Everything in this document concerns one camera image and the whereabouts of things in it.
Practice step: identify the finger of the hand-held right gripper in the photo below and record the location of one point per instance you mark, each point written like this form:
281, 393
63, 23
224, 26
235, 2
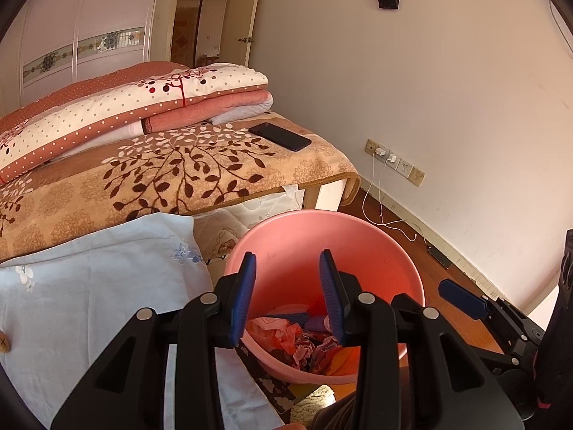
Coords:
405, 303
461, 298

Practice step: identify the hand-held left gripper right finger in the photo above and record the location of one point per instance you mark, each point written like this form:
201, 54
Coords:
331, 298

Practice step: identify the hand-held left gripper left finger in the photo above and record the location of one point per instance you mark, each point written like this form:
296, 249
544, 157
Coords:
244, 295

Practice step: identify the orange white plastic bag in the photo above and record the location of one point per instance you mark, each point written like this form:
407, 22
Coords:
268, 333

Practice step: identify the pink plastic basin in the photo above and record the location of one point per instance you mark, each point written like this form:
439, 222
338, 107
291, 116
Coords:
291, 237

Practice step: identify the dark cloud-patterned cloth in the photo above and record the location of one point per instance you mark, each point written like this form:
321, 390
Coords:
273, 394

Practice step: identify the beige fluffy mat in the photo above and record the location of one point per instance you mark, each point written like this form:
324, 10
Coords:
315, 401

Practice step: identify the person's leg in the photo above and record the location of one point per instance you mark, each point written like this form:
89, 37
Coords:
335, 414

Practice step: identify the white plug charger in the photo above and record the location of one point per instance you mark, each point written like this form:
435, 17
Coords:
393, 160
380, 152

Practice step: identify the brown leaf-print blanket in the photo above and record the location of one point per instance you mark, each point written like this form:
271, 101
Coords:
156, 179

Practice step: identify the light blue floral cloth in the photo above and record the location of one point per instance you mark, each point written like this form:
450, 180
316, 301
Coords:
89, 286

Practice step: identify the black smartphone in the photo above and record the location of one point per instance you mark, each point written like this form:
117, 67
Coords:
280, 136

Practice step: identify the white folded blanket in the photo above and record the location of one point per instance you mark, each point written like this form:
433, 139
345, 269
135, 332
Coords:
241, 112

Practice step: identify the pink folded blanket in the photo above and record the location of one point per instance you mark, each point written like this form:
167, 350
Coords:
201, 109

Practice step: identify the dotted tree-print quilt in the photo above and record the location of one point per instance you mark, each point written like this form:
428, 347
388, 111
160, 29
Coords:
89, 112

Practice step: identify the brown walnut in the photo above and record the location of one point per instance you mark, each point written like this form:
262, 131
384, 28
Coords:
3, 342

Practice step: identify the cream room door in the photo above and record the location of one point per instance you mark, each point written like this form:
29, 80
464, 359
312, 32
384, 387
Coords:
246, 13

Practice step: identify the white sliding-door wardrobe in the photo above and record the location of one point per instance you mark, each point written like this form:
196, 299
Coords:
112, 9

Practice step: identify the cream wooden bed frame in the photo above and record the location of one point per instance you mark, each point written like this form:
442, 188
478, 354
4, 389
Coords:
327, 195

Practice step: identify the beige wall socket row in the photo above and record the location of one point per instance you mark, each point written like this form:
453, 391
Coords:
416, 175

